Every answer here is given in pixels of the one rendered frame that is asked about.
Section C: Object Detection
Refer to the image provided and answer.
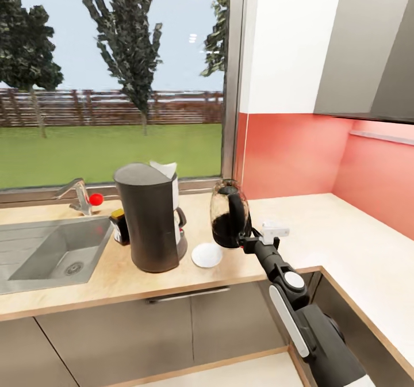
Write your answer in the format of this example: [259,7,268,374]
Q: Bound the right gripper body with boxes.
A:
[242,236,280,265]

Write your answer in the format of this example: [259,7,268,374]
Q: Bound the paper coffee filter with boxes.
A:
[150,160,177,179]

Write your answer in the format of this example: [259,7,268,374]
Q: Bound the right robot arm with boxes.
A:
[237,227,376,387]

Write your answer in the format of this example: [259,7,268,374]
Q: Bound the electric kettle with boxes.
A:
[210,179,252,248]

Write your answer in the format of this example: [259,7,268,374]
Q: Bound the saucer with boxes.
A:
[191,243,222,267]

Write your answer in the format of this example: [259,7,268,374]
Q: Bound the bottle of coffee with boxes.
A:
[109,208,129,245]

